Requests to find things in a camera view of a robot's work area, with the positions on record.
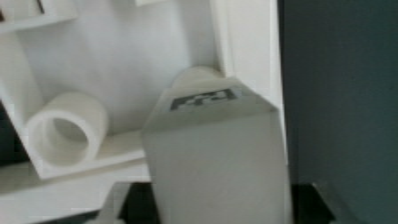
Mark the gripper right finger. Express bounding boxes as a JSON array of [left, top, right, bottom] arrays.
[[291, 183, 355, 224]]

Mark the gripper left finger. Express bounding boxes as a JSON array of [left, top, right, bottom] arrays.
[[96, 181, 162, 224]]

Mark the white chair leg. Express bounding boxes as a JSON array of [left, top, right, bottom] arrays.
[[140, 77, 295, 224]]

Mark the white chair seat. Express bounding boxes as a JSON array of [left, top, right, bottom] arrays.
[[0, 0, 290, 224]]

